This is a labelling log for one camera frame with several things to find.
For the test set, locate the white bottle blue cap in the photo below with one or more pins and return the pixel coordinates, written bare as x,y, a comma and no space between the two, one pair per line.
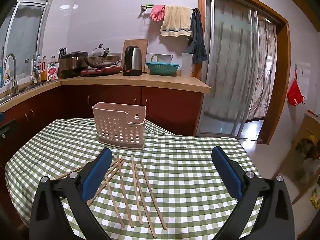
38,60

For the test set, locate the pile of wooden chopsticks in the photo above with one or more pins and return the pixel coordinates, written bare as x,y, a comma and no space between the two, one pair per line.
125,192

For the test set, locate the small steel tap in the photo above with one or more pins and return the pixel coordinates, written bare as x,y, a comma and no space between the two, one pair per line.
34,65

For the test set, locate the knife block with scissors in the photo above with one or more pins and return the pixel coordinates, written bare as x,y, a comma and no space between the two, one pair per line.
61,52

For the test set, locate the curved steel faucet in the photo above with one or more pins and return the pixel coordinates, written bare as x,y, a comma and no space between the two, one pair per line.
14,80

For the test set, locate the wooden door frame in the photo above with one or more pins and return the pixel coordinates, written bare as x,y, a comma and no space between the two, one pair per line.
282,80

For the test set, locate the wooden kitchen countertop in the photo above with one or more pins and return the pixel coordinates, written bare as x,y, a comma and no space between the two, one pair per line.
150,81

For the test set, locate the dark hanging cloth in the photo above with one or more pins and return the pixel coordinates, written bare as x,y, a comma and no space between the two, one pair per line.
198,45

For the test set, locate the steel kitchen sink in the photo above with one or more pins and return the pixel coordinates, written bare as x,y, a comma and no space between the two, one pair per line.
15,95

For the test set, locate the red hanging bag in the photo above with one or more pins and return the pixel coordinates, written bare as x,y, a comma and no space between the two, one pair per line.
295,92

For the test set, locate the pink rubber gloves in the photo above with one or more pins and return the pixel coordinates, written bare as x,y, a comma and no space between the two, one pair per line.
157,12

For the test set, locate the steel rice cooker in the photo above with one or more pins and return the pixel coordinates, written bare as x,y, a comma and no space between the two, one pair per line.
72,65

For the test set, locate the white wall paper sheet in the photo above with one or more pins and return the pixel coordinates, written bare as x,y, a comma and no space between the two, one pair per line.
303,73

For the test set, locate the amber oil bottle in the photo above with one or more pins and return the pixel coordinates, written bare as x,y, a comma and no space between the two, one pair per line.
44,75

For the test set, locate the light wooden side table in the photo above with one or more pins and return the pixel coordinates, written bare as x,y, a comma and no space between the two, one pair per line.
310,127

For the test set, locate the striped sheer curtain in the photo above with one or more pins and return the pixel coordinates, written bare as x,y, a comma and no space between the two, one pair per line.
265,67

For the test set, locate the steel wok lid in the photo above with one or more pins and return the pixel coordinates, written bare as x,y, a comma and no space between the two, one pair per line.
97,52

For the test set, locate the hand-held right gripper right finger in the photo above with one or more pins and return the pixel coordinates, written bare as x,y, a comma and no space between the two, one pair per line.
227,175

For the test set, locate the beige striped towel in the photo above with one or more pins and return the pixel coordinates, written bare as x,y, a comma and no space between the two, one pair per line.
175,20

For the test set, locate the teal plastic colander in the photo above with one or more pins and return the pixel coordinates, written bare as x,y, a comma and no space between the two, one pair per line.
162,68

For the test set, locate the green white checkered tablecloth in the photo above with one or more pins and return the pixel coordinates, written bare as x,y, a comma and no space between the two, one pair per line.
180,180

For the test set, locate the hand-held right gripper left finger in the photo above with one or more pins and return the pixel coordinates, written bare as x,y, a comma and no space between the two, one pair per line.
97,173

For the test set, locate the large kitchen window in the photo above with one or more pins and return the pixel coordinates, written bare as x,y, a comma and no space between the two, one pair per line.
25,30

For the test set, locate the wooden cutting board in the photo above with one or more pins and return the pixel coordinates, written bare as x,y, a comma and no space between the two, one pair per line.
143,47

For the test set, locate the red induction cooker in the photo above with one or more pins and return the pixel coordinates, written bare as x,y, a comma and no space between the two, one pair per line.
100,71

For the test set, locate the sliding glass door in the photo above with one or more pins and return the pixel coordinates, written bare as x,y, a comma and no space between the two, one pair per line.
210,55

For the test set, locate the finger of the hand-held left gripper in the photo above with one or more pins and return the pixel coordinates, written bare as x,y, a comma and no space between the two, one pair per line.
8,130

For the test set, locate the steel wok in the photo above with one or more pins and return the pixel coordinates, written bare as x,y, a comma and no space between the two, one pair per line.
100,62

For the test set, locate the translucent white container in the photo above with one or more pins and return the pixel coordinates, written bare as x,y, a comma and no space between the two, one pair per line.
187,65

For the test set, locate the metal towel rail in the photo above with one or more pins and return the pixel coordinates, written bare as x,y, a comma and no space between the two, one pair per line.
143,7

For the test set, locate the white cleaner bottle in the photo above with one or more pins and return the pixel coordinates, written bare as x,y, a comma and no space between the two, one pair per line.
7,76

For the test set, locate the pink white pouch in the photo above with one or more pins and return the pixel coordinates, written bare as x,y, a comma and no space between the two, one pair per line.
52,71

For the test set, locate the black steel electric kettle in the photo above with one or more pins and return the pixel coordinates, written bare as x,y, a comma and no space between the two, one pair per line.
133,62

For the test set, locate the pink perforated utensil basket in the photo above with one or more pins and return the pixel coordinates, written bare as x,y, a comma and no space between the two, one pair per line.
112,127

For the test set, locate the dark red kitchen cabinets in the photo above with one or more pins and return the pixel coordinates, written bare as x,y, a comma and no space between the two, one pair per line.
162,110

